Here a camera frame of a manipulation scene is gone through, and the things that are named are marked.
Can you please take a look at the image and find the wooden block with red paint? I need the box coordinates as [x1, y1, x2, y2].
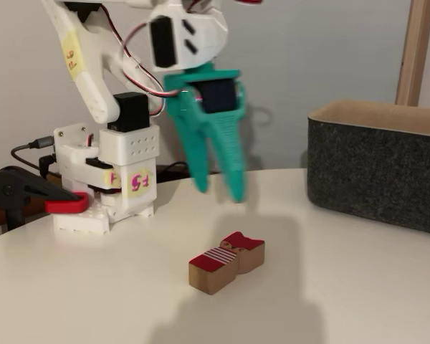
[188, 231, 266, 297]

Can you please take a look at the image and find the dark grey felt basket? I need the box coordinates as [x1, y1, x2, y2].
[306, 99, 430, 237]

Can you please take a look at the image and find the white toy brick base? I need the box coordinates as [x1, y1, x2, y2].
[52, 199, 155, 236]

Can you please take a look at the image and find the black clamp with red pad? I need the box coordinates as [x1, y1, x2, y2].
[0, 166, 90, 232]

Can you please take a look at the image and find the thin black cable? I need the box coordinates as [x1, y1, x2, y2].
[156, 161, 191, 181]

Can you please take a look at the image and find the red white servo wire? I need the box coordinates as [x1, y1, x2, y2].
[99, 6, 182, 118]

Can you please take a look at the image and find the black power plug cable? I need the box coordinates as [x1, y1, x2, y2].
[38, 153, 57, 179]

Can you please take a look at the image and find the grey usb cable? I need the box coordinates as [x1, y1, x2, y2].
[10, 135, 57, 173]

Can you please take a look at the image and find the light wooden shelf post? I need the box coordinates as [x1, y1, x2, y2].
[395, 0, 430, 108]

